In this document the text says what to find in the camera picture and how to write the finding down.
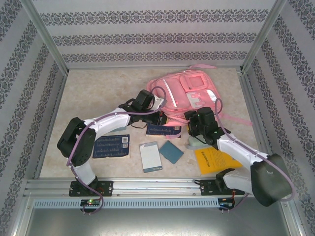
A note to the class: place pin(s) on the dark blue book one code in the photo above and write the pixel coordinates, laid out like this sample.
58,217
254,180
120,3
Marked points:
160,130

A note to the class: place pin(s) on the small teal notebook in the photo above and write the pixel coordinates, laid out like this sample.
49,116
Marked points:
171,152

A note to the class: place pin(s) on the pink school backpack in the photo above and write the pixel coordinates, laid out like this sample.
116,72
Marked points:
187,91

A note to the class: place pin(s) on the yellow book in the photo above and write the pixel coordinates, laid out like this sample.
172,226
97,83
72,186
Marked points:
214,162

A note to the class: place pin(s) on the white grey notebook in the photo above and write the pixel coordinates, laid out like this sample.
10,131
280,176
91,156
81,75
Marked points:
150,157

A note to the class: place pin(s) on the dark blue book two codes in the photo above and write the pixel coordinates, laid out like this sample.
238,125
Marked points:
110,147

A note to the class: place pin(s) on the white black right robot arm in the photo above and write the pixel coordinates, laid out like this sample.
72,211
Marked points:
236,150

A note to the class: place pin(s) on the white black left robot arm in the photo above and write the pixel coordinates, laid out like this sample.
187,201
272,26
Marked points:
108,123

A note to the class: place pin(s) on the right controller board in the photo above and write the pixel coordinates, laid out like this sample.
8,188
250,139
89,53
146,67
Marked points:
225,202

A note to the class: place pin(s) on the controller board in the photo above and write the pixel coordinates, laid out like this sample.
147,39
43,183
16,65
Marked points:
225,202
91,202

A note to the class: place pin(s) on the left controller board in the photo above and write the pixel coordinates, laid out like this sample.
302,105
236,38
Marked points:
91,202

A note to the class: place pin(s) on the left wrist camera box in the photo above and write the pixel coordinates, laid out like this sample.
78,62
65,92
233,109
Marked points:
158,102

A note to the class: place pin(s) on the aluminium right side rail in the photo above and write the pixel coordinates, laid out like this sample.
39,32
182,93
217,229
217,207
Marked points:
251,98

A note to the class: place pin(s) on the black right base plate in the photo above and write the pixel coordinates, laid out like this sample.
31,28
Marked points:
205,188

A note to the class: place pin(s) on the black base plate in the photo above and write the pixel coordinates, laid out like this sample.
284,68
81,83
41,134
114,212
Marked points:
107,188
205,188

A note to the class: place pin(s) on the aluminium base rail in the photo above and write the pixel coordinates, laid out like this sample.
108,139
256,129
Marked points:
157,186

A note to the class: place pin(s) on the aluminium left side rail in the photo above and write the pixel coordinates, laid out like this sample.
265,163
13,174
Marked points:
58,98

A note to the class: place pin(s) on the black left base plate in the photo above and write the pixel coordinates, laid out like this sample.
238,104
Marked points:
107,188

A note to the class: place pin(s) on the aluminium right frame post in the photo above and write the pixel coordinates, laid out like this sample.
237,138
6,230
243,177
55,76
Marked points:
261,37

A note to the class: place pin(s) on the aluminium frame post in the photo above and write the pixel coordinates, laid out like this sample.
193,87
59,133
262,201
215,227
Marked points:
261,37
47,37

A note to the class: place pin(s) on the aluminium left frame post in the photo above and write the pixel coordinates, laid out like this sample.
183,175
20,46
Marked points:
47,37

